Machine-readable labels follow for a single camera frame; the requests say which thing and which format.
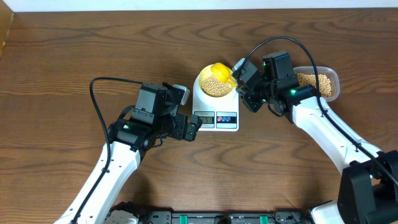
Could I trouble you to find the yellow measuring scoop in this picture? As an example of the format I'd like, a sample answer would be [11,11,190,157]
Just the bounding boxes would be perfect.
[210,62,237,88]

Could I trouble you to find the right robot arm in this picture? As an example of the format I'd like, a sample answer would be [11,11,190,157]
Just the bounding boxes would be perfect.
[233,51,397,223]

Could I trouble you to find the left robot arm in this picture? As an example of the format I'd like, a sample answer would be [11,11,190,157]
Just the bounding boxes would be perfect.
[58,83,202,223]

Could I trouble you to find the white digital kitchen scale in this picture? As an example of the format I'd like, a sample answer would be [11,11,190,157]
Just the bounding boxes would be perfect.
[192,77,239,132]

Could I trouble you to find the soybeans in yellow bowl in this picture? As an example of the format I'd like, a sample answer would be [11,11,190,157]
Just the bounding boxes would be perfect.
[201,75,233,97]

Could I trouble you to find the pale yellow bowl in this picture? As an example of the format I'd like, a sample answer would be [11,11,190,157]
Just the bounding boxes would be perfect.
[198,63,236,98]

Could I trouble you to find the pile of soybeans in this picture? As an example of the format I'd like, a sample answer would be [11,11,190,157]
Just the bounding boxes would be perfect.
[297,73,332,98]

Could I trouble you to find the clear plastic container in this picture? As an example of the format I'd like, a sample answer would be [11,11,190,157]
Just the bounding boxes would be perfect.
[294,66,340,102]

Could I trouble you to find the right black camera cable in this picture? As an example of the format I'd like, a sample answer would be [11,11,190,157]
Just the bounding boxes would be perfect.
[233,35,398,187]

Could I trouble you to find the black camera cable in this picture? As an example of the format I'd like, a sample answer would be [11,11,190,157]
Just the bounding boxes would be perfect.
[70,77,144,224]
[233,35,398,187]

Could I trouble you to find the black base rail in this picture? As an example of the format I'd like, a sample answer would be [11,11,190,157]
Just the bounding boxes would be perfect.
[105,201,315,224]

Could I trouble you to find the left black camera cable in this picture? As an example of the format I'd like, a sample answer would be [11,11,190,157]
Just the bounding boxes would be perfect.
[70,77,144,224]

